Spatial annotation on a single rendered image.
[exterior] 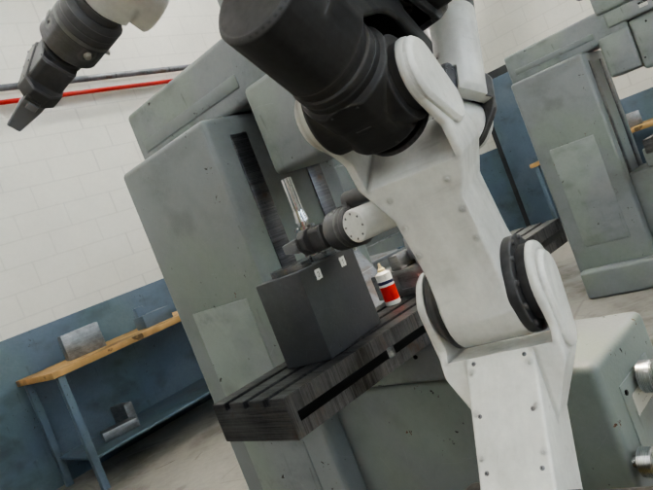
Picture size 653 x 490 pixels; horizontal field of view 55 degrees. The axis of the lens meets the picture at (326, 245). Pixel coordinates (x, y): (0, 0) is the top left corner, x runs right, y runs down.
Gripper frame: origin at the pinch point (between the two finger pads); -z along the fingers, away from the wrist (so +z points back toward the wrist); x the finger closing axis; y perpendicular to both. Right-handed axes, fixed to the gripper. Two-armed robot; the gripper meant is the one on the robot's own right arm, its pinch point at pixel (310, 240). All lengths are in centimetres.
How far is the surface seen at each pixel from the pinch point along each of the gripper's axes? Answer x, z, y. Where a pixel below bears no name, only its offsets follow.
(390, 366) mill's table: 2.1, 12.7, 29.9
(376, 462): -15, -30, 65
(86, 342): -49, -375, 18
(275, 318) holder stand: 16.5, 1.2, 12.1
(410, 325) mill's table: -8.5, 11.4, 25.1
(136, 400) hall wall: -84, -432, 83
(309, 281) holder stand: 11.2, 9.9, 7.2
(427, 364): -18.2, 1.1, 38.4
